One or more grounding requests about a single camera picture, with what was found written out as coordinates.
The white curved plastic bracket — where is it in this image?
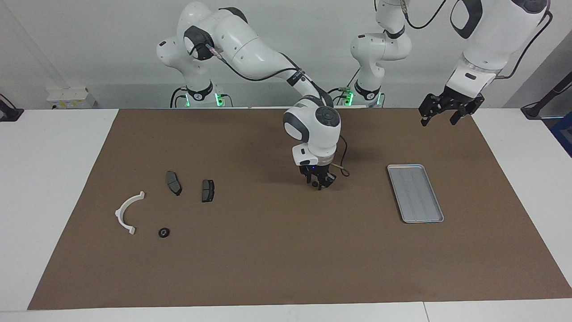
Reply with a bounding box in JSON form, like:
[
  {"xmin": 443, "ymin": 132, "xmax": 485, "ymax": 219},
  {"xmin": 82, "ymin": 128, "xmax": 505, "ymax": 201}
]
[{"xmin": 115, "ymin": 191, "xmax": 146, "ymax": 235}]

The silver metal tray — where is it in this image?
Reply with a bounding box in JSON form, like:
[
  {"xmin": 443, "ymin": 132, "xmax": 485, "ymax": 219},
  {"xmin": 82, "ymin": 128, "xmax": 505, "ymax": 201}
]
[{"xmin": 387, "ymin": 164, "xmax": 445, "ymax": 224}]

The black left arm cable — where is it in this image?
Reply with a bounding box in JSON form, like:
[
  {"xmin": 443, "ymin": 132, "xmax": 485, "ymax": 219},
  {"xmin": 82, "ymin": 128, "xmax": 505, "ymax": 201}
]
[{"xmin": 400, "ymin": 0, "xmax": 554, "ymax": 80}]

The black angled stand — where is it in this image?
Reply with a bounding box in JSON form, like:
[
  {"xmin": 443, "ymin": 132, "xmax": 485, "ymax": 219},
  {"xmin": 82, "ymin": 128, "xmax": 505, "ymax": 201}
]
[{"xmin": 521, "ymin": 72, "xmax": 572, "ymax": 120}]

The blue crate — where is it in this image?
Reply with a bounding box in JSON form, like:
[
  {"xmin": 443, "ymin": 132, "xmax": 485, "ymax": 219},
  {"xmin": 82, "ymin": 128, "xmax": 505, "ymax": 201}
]
[{"xmin": 551, "ymin": 112, "xmax": 572, "ymax": 158}]

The black left base cable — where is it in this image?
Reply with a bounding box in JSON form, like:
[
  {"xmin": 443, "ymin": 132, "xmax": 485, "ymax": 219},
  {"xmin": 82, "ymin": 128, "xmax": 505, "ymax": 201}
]
[{"xmin": 319, "ymin": 69, "xmax": 360, "ymax": 106}]

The black clamp stand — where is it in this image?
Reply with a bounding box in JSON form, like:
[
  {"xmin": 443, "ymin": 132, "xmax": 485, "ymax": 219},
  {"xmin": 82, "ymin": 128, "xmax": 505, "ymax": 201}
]
[{"xmin": 0, "ymin": 94, "xmax": 24, "ymax": 122}]

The black base cable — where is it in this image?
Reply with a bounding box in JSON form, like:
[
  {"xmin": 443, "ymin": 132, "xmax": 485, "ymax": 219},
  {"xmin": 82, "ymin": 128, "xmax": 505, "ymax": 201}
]
[
  {"xmin": 319, "ymin": 69, "xmax": 360, "ymax": 106},
  {"xmin": 169, "ymin": 87, "xmax": 190, "ymax": 108}
]

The black right base cable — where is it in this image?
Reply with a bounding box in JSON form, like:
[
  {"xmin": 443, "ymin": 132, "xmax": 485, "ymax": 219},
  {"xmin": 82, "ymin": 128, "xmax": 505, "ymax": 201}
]
[{"xmin": 169, "ymin": 87, "xmax": 190, "ymax": 108}]

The white power strip box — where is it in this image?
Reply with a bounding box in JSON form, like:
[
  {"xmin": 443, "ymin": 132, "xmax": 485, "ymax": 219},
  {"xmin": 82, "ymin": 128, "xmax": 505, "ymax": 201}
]
[{"xmin": 47, "ymin": 87, "xmax": 96, "ymax": 110}]

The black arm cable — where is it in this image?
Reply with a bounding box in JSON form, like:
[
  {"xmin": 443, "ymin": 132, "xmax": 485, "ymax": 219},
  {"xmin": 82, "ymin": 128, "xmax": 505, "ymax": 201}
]
[
  {"xmin": 206, "ymin": 42, "xmax": 351, "ymax": 177},
  {"xmin": 400, "ymin": 0, "xmax": 554, "ymax": 80}
]

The brown table mat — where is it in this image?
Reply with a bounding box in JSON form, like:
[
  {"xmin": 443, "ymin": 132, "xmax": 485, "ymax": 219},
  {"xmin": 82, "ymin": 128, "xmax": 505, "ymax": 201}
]
[{"xmin": 28, "ymin": 107, "xmax": 572, "ymax": 310}]

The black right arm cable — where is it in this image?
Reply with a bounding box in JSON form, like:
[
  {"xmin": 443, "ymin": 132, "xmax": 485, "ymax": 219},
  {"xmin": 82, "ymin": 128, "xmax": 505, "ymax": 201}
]
[{"xmin": 206, "ymin": 42, "xmax": 351, "ymax": 177}]

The curved dark brake pad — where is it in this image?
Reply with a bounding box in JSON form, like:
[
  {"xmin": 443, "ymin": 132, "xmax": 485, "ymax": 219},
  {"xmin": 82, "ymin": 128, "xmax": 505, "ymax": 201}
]
[{"xmin": 166, "ymin": 171, "xmax": 183, "ymax": 196}]

